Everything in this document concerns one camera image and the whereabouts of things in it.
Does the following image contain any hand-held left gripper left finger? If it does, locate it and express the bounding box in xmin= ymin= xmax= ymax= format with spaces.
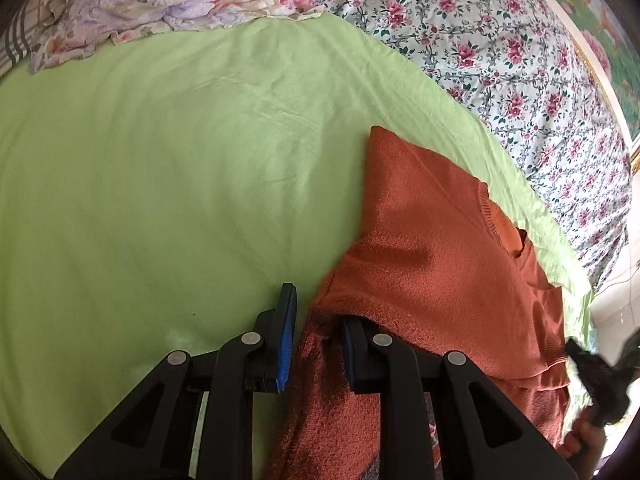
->
xmin=54 ymin=282 xmax=300 ymax=480

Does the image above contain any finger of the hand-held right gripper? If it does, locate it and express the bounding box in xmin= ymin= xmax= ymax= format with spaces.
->
xmin=565 ymin=338 xmax=602 ymax=377

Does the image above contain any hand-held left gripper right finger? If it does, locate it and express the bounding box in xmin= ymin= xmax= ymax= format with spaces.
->
xmin=340 ymin=314 xmax=581 ymax=480

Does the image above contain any orange knit sweater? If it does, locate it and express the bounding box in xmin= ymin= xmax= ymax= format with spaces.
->
xmin=260 ymin=126 xmax=573 ymax=480

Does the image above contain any person's right hand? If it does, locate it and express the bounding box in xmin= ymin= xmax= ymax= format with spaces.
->
xmin=561 ymin=416 xmax=607 ymax=477

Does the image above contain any light green bed sheet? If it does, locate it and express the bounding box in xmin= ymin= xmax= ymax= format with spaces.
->
xmin=0 ymin=10 xmax=597 ymax=480

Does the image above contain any white pink floral quilt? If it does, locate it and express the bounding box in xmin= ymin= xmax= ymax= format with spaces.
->
xmin=285 ymin=0 xmax=632 ymax=292

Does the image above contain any plaid bed sheet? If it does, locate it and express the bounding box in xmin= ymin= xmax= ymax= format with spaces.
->
xmin=0 ymin=0 xmax=57 ymax=75

